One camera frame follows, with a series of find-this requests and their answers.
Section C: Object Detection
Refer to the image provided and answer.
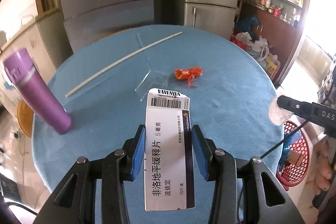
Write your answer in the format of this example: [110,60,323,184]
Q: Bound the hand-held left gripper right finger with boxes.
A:
[191,124,302,224]

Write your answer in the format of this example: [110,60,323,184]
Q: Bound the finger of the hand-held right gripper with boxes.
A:
[278,95,314,119]

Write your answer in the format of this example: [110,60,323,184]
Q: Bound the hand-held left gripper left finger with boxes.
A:
[33,124,146,224]

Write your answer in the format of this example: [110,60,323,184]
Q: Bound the clear plastic wrap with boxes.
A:
[134,68,171,102]
[268,94,294,125]

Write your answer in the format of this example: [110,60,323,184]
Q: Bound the white purple medicine box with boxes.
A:
[144,88,196,212]

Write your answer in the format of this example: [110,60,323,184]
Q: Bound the red plastic basket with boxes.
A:
[277,120,318,186]

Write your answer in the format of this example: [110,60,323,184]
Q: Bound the orange white medicine box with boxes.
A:
[289,152,305,165]

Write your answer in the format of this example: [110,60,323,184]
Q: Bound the orange wrapper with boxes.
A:
[175,67,204,88]

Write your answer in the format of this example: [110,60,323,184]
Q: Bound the person's right hand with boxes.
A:
[314,139,336,191]

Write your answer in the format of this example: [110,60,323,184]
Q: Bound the yellow shopping bag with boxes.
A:
[264,52,281,80]

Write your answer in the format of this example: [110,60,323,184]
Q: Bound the blue tablecloth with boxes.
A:
[31,25,285,224]

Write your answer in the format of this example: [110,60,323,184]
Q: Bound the white plastic bag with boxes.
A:
[236,32,269,50]

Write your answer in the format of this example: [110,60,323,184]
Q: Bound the wooden shelf cabinet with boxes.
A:
[235,0,315,85]

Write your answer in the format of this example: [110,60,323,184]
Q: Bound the red shopping bag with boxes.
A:
[230,39,247,50]

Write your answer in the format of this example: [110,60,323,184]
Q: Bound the large blue plastic bag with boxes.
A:
[235,15,260,35]

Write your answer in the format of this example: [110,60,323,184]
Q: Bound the thin white rod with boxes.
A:
[65,31,183,98]

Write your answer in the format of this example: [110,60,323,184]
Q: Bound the purple thermos bottle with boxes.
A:
[2,48,72,135]

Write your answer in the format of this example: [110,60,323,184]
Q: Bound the yellow fan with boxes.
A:
[16,102,34,136]

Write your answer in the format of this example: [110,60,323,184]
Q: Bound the black box device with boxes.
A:
[0,177,20,201]

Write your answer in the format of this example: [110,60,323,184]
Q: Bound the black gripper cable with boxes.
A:
[261,126,302,159]

